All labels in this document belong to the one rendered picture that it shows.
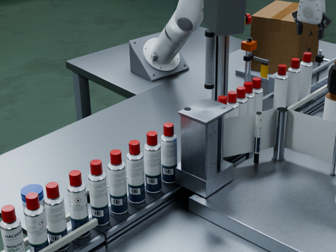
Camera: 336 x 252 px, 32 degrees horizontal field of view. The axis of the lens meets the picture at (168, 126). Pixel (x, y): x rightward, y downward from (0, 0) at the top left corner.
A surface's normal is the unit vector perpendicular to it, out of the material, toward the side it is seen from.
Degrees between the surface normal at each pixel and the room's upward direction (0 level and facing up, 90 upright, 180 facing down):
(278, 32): 90
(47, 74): 0
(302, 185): 0
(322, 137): 90
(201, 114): 0
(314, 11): 89
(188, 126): 90
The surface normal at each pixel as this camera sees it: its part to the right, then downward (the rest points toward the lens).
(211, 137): 0.74, 0.30
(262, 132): 0.38, 0.42
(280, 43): -0.52, 0.40
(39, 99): -0.02, -0.89
